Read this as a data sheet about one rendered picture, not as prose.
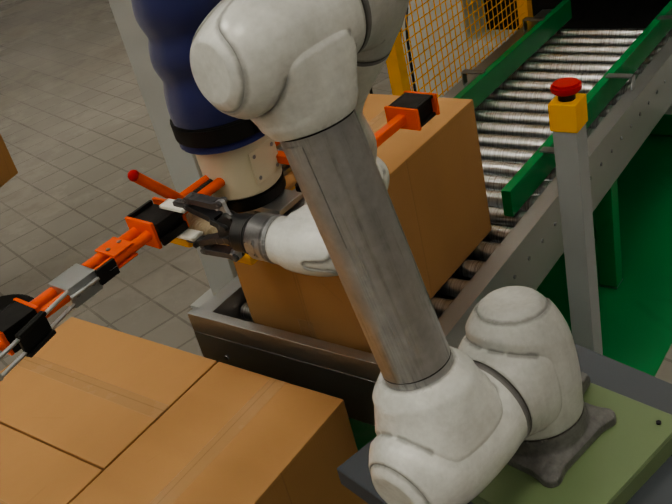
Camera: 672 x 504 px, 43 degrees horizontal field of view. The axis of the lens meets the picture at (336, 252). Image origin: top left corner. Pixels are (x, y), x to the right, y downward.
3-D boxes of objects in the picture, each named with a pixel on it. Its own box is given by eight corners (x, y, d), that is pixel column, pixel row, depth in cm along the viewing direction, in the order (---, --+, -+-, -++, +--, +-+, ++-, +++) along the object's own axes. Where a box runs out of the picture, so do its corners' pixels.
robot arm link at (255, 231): (271, 273, 156) (246, 268, 160) (300, 247, 162) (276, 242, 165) (258, 231, 151) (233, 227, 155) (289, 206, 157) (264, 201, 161)
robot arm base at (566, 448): (633, 403, 141) (629, 377, 138) (554, 491, 130) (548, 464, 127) (542, 369, 154) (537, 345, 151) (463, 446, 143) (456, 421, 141)
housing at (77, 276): (83, 280, 166) (74, 262, 163) (105, 288, 162) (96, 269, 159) (55, 302, 162) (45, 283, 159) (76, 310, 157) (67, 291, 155)
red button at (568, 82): (558, 91, 201) (556, 75, 199) (587, 92, 197) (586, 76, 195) (546, 104, 196) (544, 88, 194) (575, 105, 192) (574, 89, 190)
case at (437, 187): (375, 212, 265) (348, 92, 245) (492, 229, 242) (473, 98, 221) (254, 326, 227) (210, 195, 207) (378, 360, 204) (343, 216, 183)
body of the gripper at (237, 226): (238, 226, 155) (201, 219, 161) (250, 264, 160) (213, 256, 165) (263, 205, 160) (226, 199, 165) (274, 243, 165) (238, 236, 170)
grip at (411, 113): (408, 110, 196) (404, 90, 193) (440, 113, 190) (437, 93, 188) (388, 127, 191) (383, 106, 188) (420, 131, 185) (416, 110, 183)
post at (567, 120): (586, 408, 252) (558, 91, 201) (609, 414, 248) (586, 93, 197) (578, 423, 247) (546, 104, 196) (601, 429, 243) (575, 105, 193)
